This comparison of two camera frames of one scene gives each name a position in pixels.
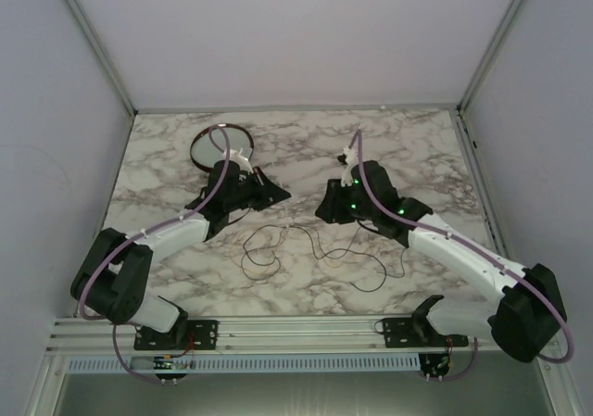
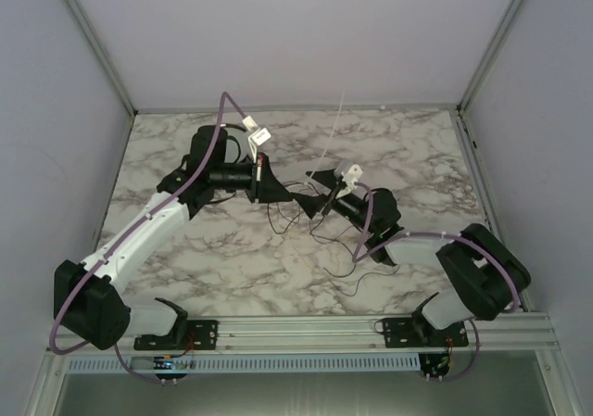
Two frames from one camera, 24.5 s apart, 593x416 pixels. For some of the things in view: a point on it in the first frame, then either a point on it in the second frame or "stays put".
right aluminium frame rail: (478, 177) stays put
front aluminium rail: (352, 334) stays put
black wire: (313, 247) to (354, 260)
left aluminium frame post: (93, 37) stays put
